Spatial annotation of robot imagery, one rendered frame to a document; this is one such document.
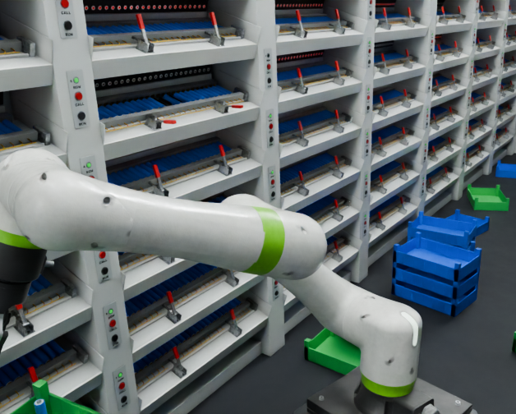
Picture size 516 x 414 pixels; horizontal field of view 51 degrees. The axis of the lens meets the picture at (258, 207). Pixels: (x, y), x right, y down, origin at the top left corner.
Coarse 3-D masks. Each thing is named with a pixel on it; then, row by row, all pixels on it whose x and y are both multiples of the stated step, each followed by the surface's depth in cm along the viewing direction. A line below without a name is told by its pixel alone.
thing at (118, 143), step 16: (160, 80) 158; (176, 80) 162; (192, 80) 168; (224, 80) 175; (240, 80) 171; (96, 96) 141; (256, 96) 169; (208, 112) 156; (240, 112) 162; (256, 112) 169; (128, 128) 135; (144, 128) 137; (176, 128) 142; (192, 128) 148; (208, 128) 154; (112, 144) 127; (128, 144) 131; (144, 144) 136; (160, 144) 141
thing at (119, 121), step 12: (216, 96) 162; (228, 96) 164; (240, 96) 168; (156, 108) 144; (168, 108) 145; (180, 108) 149; (192, 108) 153; (108, 120) 131; (120, 120) 133; (132, 120) 136; (144, 120) 140
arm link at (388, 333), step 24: (360, 312) 123; (384, 312) 120; (408, 312) 120; (360, 336) 122; (384, 336) 117; (408, 336) 116; (384, 360) 118; (408, 360) 118; (384, 384) 120; (408, 384) 120
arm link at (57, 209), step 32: (32, 192) 66; (64, 192) 67; (96, 192) 70; (128, 192) 74; (32, 224) 66; (64, 224) 66; (96, 224) 69; (128, 224) 72; (160, 224) 75; (192, 224) 79; (224, 224) 82; (256, 224) 86; (192, 256) 82; (224, 256) 84; (256, 256) 86
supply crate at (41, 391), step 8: (32, 384) 100; (40, 384) 100; (40, 392) 100; (48, 392) 102; (32, 400) 100; (48, 400) 102; (56, 400) 101; (64, 400) 99; (16, 408) 98; (24, 408) 99; (32, 408) 101; (48, 408) 102; (56, 408) 102; (64, 408) 100; (72, 408) 99; (80, 408) 98; (88, 408) 97
